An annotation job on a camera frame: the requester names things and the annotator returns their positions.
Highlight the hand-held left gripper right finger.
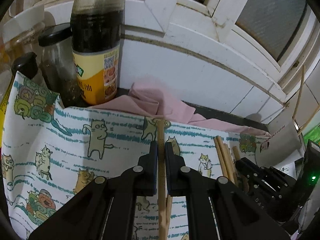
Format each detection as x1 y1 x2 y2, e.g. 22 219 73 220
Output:
165 141 292 240

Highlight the white cup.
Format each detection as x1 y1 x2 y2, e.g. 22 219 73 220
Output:
255 119 304 164

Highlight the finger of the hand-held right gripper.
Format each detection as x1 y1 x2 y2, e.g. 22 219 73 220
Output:
239 177 283 201
235 158 297 188

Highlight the white frosted glass window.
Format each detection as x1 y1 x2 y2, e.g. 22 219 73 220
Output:
145 0 320 105

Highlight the cat printed cloth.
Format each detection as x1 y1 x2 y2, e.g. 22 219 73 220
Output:
0 71 270 240

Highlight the pink cloth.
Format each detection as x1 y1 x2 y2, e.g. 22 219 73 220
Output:
89 82 270 137

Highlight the dark soy sauce bottle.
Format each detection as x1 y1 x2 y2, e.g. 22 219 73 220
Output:
70 0 125 105

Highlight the small bottle with black cap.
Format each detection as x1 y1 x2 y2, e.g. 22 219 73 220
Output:
11 52 42 85

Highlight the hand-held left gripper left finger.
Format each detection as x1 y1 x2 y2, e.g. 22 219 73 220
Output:
29 141 159 240

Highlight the yellow label bottle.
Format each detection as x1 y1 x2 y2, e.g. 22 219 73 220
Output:
0 62 13 133

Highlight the glass jar with black lid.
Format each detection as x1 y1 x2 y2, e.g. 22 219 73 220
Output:
38 22 83 107

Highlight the light bamboo chopstick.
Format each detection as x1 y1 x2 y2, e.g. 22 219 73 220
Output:
213 136 228 178
232 145 242 161
224 143 239 184
217 135 235 183
165 195 173 230
156 119 167 240

